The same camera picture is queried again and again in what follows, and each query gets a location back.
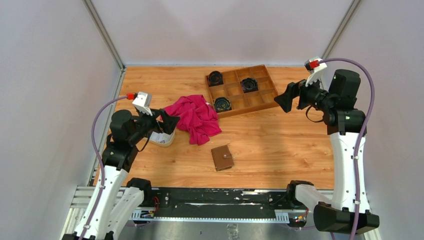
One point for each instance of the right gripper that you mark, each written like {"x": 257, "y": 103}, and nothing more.
{"x": 293, "y": 90}

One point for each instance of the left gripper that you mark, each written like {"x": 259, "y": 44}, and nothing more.
{"x": 169, "y": 122}

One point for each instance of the brown leather card holder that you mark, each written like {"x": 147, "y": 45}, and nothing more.
{"x": 222, "y": 158}

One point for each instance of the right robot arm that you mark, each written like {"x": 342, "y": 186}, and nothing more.
{"x": 348, "y": 210}

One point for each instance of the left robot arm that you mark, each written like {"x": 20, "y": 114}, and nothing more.
{"x": 105, "y": 217}

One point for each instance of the beige oval card box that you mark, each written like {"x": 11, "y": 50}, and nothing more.
{"x": 164, "y": 145}

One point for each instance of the magenta cloth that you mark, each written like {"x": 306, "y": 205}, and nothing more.
{"x": 197, "y": 117}

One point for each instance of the black coiled belt centre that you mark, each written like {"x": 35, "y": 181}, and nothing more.
{"x": 249, "y": 85}

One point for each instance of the wooden compartment tray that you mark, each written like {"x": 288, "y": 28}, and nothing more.
{"x": 240, "y": 91}

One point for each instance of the black coiled belt bottom-left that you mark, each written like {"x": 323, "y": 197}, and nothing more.
{"x": 222, "y": 104}

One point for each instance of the black coiled belt top-left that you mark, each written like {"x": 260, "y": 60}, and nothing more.
{"x": 215, "y": 78}

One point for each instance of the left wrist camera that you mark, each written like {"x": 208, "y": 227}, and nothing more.
{"x": 141, "y": 101}

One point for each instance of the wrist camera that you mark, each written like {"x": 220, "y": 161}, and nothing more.
{"x": 141, "y": 101}
{"x": 316, "y": 69}

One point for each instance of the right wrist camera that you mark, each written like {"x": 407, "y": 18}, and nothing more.
{"x": 316, "y": 69}

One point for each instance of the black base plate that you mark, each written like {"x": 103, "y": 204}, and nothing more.
{"x": 219, "y": 203}

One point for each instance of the aluminium frame rail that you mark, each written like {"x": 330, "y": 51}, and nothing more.
{"x": 300, "y": 222}

